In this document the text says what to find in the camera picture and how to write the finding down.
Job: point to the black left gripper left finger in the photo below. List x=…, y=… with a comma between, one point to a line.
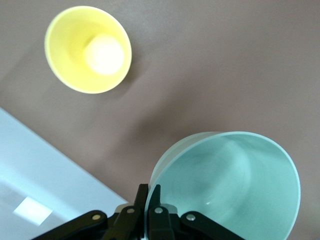
x=125, y=220

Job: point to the mint green bowl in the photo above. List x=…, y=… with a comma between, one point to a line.
x=232, y=185

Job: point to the white label in bin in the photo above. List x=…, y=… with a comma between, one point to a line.
x=32, y=211

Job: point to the yellow plastic cup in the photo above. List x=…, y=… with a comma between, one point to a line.
x=87, y=50

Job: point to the clear plastic bin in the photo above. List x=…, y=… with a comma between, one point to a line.
x=37, y=180

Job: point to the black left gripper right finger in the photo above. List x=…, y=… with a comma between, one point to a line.
x=165, y=220

